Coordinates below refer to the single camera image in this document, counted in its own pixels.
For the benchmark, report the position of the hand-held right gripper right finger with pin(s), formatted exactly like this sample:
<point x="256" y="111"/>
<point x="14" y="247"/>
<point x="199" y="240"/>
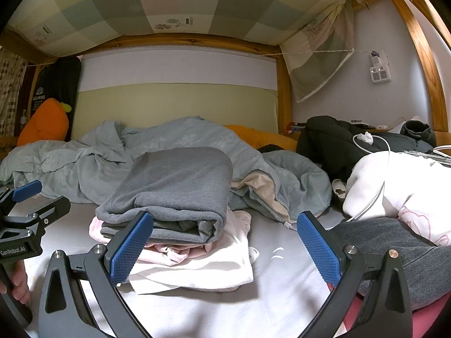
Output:
<point x="317" y="246"/>

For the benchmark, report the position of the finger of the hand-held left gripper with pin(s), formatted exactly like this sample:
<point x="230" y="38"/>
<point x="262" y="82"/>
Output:
<point x="26" y="190"/>
<point x="53" y="207"/>

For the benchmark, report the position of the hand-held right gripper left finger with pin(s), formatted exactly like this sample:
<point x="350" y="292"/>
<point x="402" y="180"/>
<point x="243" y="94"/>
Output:
<point x="130" y="246"/>

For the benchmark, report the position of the grey printed t-shirt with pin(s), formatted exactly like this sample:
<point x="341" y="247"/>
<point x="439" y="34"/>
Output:
<point x="176" y="183"/>

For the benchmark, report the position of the pink folded clothes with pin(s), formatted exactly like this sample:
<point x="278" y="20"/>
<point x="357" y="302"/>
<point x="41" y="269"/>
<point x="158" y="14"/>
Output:
<point x="176" y="253"/>

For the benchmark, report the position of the white folded clothes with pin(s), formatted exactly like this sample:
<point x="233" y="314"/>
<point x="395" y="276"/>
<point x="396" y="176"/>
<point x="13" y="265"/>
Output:
<point x="211" y="271"/>

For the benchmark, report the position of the person's left hand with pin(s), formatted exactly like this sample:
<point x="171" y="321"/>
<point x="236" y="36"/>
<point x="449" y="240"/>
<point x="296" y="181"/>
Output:
<point x="21" y="285"/>

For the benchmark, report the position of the light grey bed sheet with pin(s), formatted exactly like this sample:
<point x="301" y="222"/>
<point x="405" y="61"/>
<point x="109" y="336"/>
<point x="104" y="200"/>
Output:
<point x="282" y="288"/>

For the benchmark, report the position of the grey-blue duvet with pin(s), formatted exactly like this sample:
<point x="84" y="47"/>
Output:
<point x="88" y="162"/>

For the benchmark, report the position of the white socks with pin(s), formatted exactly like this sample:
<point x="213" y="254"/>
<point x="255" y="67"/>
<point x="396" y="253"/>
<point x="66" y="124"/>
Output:
<point x="338" y="190"/>

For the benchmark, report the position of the clear plastic bottle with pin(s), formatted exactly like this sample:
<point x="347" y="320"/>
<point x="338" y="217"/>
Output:
<point x="23" y="119"/>

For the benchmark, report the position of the person's leg in jeans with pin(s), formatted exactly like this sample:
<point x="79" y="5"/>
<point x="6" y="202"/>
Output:
<point x="387" y="239"/>

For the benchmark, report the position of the orange carrot plush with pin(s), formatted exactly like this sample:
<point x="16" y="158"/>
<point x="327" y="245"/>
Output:
<point x="45" y="119"/>

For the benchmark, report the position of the patterned beige curtain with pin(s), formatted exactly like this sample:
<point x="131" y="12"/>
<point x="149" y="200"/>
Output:
<point x="10" y="91"/>

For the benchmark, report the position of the black jacket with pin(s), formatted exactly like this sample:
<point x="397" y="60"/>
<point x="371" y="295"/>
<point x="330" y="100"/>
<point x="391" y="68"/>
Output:
<point x="327" y="141"/>

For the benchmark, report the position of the yellow pillow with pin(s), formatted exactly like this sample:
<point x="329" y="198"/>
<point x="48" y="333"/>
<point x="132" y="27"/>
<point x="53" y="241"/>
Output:
<point x="271" y="139"/>

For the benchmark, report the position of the white garment with pink print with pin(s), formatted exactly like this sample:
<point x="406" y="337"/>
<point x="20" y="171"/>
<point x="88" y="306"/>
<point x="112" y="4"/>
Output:
<point x="415" y="183"/>

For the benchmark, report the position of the red packet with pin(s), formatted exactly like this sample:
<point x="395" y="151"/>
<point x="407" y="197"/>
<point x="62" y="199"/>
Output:
<point x="292" y="126"/>

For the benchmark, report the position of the pink cloth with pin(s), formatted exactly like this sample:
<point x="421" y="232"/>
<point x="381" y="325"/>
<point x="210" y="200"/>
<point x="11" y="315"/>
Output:
<point x="433" y="317"/>

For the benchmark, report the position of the clear plastic case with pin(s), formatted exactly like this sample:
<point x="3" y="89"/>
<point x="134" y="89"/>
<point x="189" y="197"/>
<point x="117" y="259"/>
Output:
<point x="422" y="155"/>

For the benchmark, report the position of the white and green headboard cushion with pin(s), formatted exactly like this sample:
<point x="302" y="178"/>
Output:
<point x="176" y="105"/>

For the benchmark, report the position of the checked bed curtain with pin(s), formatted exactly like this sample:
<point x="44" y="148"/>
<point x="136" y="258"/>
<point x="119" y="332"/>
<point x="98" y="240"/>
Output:
<point x="317" y="74"/>

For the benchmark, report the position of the white power strip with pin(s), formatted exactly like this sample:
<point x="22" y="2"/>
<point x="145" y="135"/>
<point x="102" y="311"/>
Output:
<point x="380" y="74"/>

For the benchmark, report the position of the checked fabric canopy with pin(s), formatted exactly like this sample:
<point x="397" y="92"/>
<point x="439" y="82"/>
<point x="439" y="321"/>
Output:
<point x="176" y="0"/>

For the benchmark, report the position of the wooden bed frame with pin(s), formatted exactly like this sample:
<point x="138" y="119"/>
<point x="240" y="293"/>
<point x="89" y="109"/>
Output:
<point x="285" y="88"/>

